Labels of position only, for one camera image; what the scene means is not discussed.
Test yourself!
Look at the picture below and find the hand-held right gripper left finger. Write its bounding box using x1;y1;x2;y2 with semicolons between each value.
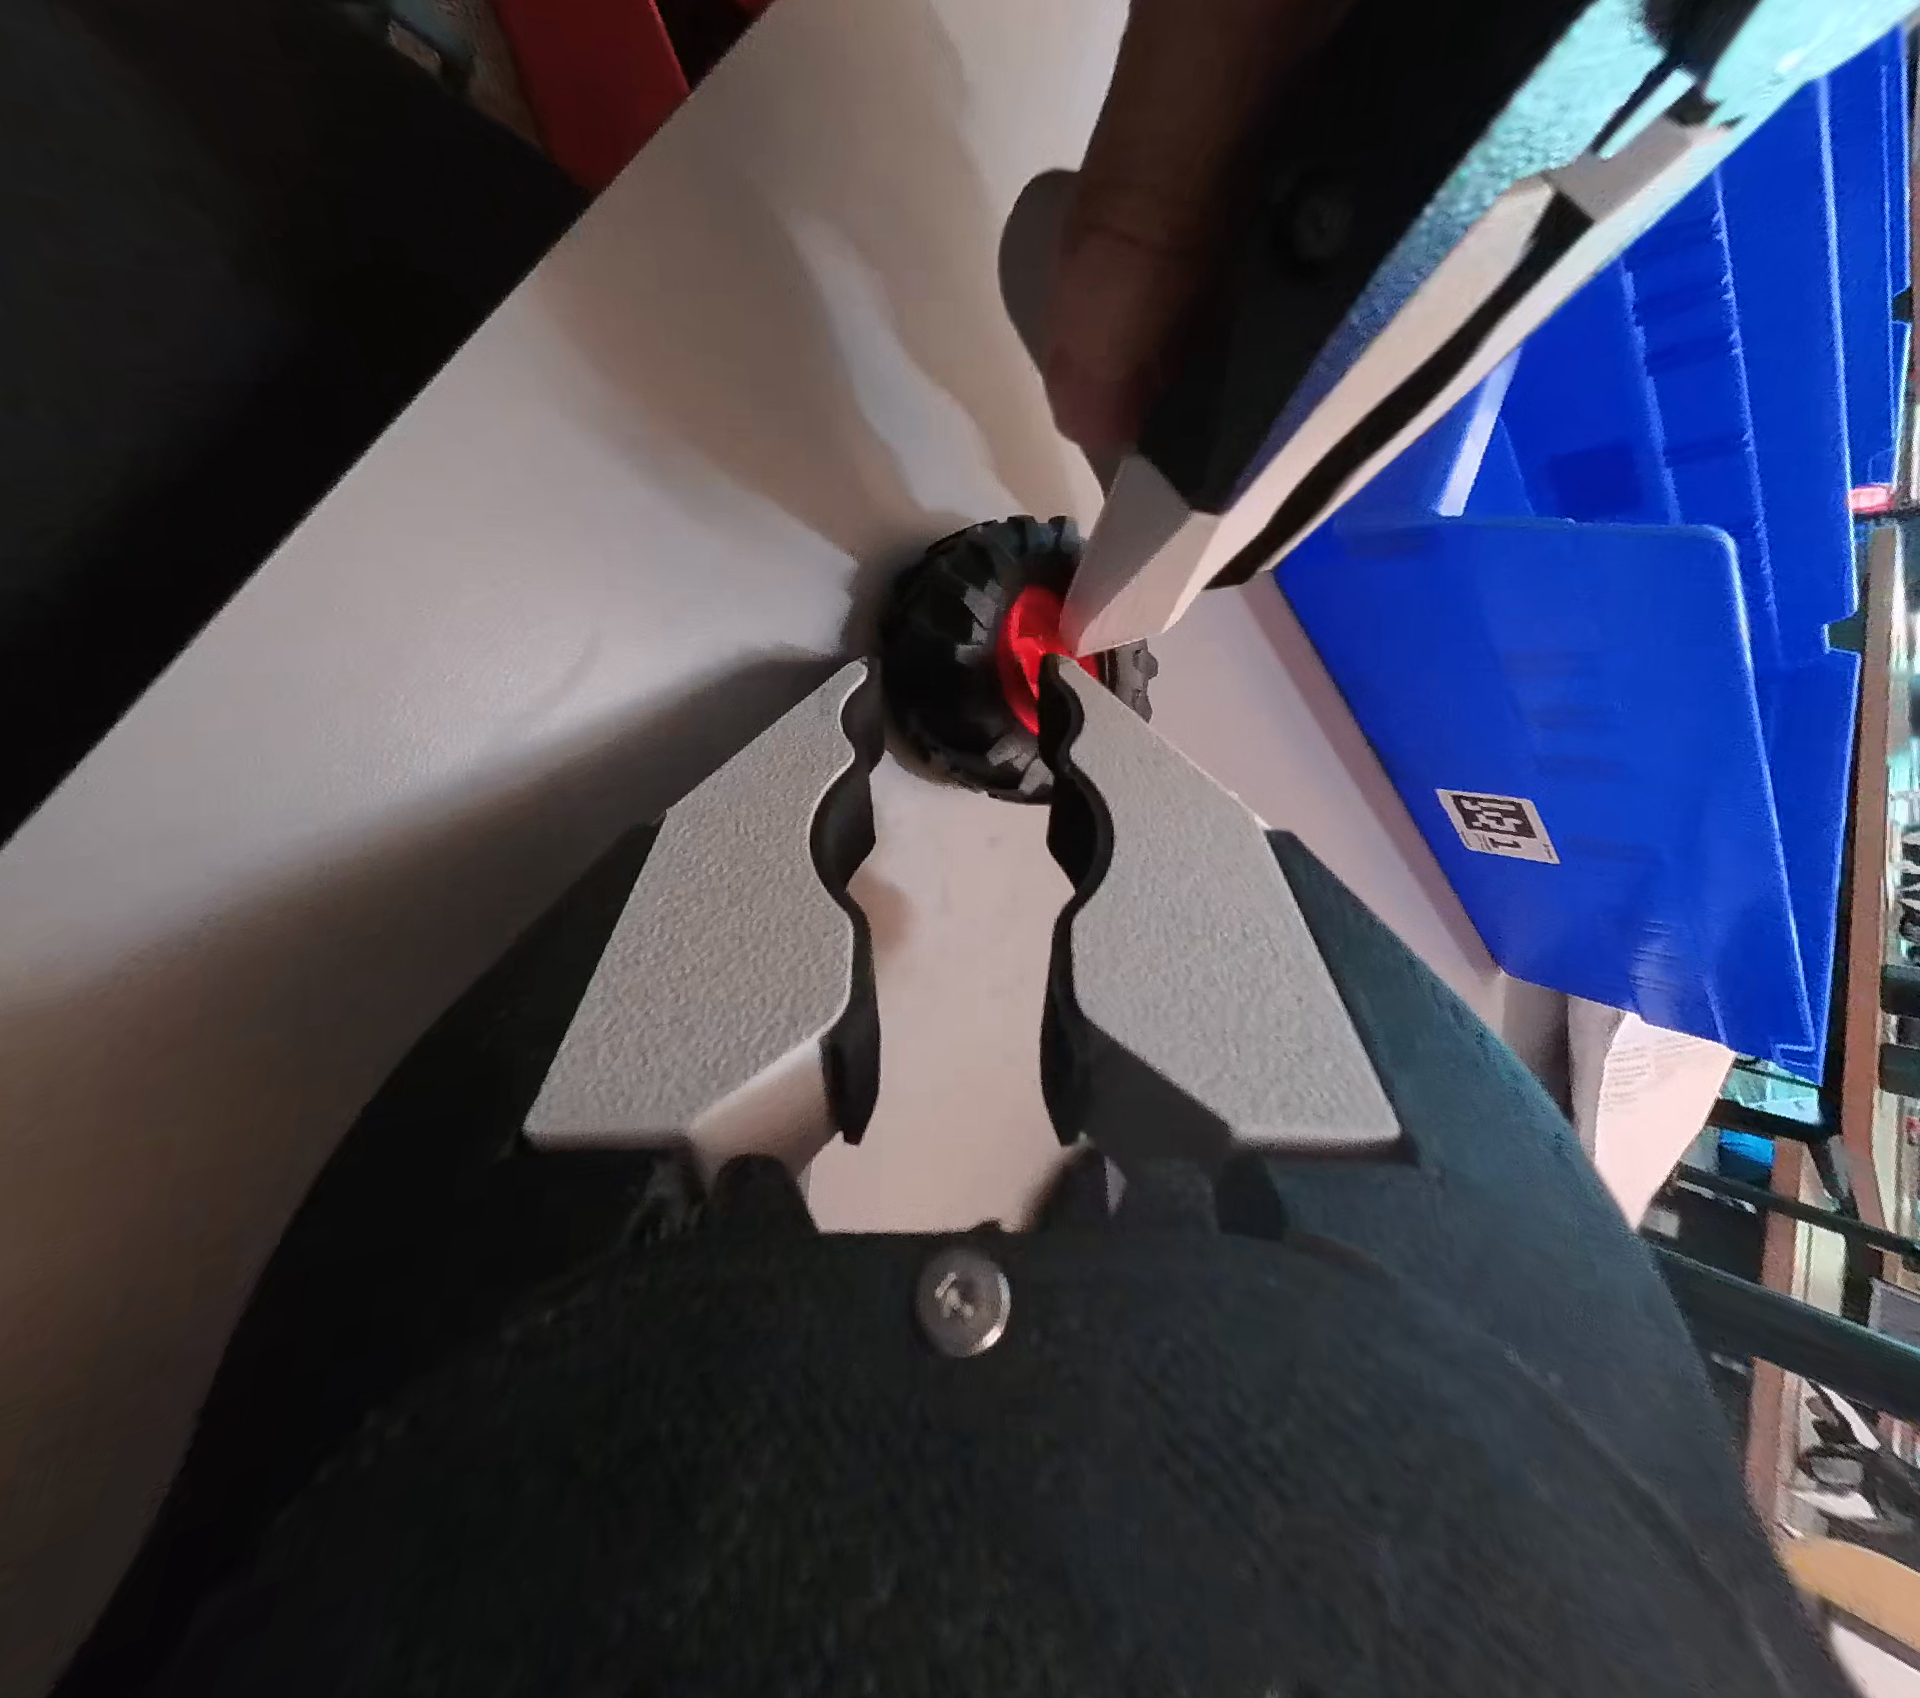
525;663;881;1161

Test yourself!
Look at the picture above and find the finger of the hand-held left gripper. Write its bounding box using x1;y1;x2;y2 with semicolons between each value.
1207;114;1750;595
1056;181;1591;659

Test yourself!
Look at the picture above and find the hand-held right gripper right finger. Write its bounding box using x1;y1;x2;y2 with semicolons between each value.
1038;660;1421;1161

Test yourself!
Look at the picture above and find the black toy wheel red hub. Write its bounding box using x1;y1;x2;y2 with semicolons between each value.
883;512;1164;809

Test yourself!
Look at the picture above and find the white desk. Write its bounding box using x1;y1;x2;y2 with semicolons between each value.
0;0;1579;1698

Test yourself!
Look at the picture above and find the person's left hand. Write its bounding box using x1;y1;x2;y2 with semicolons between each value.
1003;0;1502;470

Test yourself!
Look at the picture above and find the blue plastic bin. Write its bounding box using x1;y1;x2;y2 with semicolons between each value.
1620;25;1920;666
1274;379;1870;1087

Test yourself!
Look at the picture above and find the white paper sheet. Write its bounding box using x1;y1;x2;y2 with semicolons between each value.
1566;1000;1734;1220

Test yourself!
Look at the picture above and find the black metal pole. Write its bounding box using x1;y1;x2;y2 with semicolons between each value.
1650;1241;1920;1422

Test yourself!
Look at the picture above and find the person's dark clothing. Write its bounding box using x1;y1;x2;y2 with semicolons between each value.
0;0;588;839

